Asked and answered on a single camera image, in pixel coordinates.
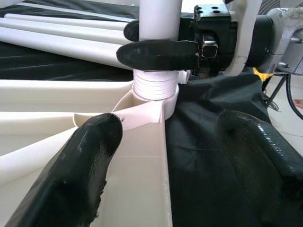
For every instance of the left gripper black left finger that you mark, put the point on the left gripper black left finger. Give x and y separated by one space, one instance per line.
71 177

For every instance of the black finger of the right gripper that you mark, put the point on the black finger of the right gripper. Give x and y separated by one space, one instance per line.
154 55
132 32

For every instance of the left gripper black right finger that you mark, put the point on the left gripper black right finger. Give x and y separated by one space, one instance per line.
272 165

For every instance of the white plastic table top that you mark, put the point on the white plastic table top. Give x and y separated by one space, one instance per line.
142 165

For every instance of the yellow object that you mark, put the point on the yellow object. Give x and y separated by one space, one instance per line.
261 74

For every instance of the pink object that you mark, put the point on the pink object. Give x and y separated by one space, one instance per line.
298 102

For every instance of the black stand bar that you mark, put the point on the black stand bar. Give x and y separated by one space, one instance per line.
275 91

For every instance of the black cloth cover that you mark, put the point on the black cloth cover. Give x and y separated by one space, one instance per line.
201 142

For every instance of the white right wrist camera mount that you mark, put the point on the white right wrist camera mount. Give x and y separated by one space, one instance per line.
241 35

